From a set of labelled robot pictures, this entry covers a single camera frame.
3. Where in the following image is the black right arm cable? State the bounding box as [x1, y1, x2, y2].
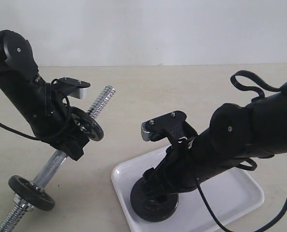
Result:
[195, 70, 287, 232]

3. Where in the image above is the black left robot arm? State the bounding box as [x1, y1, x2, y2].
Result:
[0, 30, 90, 160]

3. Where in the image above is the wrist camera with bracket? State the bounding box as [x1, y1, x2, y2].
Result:
[52, 77, 91, 99]
[141, 110, 198, 145]

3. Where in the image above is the chrome threaded dumbbell bar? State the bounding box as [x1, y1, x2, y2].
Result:
[0, 85, 116, 232]

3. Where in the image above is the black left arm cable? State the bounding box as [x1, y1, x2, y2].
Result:
[0, 79, 70, 143]

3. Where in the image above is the white rectangular tray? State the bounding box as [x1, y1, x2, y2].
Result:
[111, 147, 264, 232]

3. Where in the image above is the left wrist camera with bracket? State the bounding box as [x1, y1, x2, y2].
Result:
[52, 77, 91, 99]

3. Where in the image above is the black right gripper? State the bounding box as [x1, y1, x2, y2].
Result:
[144, 140, 197, 196]

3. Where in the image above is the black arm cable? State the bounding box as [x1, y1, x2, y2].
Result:
[0, 79, 70, 143]
[195, 70, 287, 232]

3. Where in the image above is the black and grey right robot arm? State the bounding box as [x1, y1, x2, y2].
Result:
[142, 82, 287, 197]

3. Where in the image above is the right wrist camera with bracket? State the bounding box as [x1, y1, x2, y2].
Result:
[141, 110, 198, 145]

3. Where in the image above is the black weight plate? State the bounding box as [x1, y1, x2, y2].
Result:
[71, 107, 104, 142]
[130, 177, 179, 222]
[8, 175, 55, 211]

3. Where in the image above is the chrome star collar nut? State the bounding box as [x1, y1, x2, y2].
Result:
[14, 195, 34, 211]

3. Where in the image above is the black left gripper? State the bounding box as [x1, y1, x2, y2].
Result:
[31, 102, 89, 161]

